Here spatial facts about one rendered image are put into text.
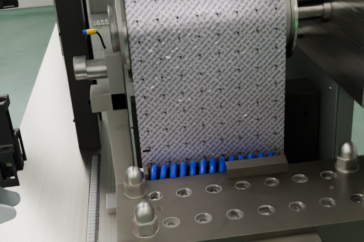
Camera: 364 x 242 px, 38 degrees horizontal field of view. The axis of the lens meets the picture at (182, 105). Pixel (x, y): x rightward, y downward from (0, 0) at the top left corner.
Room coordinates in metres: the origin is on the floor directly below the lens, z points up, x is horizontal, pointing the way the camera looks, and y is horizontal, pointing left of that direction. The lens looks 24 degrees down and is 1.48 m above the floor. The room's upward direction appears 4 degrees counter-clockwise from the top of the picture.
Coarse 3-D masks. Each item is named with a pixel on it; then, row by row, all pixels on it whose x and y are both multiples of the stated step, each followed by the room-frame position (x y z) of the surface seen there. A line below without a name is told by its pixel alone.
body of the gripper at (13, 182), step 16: (0, 96) 0.64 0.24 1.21; (0, 112) 0.62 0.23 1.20; (0, 128) 0.62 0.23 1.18; (16, 128) 0.67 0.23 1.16; (0, 144) 0.62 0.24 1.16; (16, 144) 0.64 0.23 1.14; (0, 160) 0.60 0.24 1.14; (16, 160) 0.64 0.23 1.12; (0, 176) 0.60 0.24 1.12; (16, 176) 0.60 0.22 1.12
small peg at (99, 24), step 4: (100, 20) 0.82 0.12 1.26; (104, 20) 0.82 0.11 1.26; (108, 20) 0.82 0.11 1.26; (92, 24) 0.82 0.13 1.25; (96, 24) 0.82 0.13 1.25; (100, 24) 0.82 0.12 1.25; (104, 24) 0.82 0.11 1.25; (108, 24) 0.82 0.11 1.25; (96, 28) 0.82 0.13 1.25; (100, 28) 0.82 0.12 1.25
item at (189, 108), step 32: (160, 64) 0.75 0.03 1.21; (192, 64) 0.75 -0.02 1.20; (224, 64) 0.76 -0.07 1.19; (256, 64) 0.76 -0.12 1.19; (160, 96) 0.75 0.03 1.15; (192, 96) 0.75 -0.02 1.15; (224, 96) 0.76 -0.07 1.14; (256, 96) 0.76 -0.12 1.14; (160, 128) 0.75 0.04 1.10; (192, 128) 0.75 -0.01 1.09; (224, 128) 0.76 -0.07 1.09; (256, 128) 0.76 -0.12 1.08; (160, 160) 0.75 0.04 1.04
